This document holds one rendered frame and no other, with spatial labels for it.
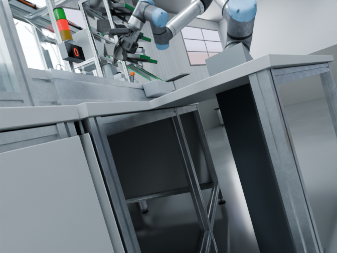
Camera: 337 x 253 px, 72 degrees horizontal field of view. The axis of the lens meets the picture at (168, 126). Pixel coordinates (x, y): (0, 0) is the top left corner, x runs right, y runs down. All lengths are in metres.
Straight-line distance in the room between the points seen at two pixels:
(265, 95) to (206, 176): 1.48
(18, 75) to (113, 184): 0.27
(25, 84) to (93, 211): 0.25
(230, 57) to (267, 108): 0.47
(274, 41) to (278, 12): 1.01
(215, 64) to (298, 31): 9.00
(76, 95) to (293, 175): 0.55
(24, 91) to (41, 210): 0.19
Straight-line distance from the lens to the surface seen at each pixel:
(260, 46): 10.38
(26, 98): 0.45
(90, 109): 0.49
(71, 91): 0.60
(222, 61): 1.05
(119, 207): 0.53
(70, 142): 0.46
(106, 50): 1.64
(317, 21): 9.93
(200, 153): 1.96
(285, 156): 0.62
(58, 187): 0.42
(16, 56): 0.48
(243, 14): 1.08
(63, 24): 1.26
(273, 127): 0.61
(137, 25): 1.27
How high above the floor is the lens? 0.78
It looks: 2 degrees down
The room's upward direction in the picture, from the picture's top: 16 degrees counter-clockwise
